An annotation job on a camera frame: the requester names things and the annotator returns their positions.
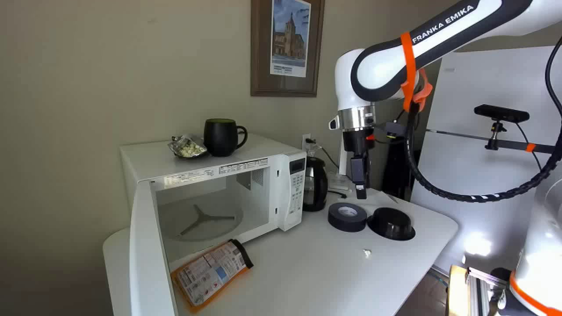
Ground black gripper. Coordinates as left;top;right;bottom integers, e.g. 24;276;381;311
342;128;372;200

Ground white microwave oven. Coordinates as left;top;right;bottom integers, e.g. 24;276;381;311
119;132;309;265

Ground white microwave door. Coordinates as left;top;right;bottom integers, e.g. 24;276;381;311
128;181;180;316

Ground black tape roll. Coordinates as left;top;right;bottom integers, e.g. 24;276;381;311
326;202;368;233

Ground tall black container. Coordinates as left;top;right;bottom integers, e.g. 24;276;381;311
379;119;421;202

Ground glass electric kettle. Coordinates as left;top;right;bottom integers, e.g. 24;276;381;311
302;154;330;212

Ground black mug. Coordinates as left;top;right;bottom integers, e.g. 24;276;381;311
202;118;249;158

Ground white board panel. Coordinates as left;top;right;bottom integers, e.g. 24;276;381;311
411;46;562;274

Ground brown framed picture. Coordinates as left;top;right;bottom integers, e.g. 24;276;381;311
249;0;326;98

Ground crumpled foil wrapper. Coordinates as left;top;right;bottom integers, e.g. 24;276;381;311
168;133;209;162

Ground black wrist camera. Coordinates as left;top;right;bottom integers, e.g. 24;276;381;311
372;121;412;144

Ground black corrugated cable conduit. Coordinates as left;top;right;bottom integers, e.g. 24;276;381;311
402;33;562;204

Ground orange strap tie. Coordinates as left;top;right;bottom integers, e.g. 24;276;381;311
398;32;435;114

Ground black camera boom stand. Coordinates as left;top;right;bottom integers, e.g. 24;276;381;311
426;119;562;156

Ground black stereo camera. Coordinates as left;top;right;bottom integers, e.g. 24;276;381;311
472;104;532;125

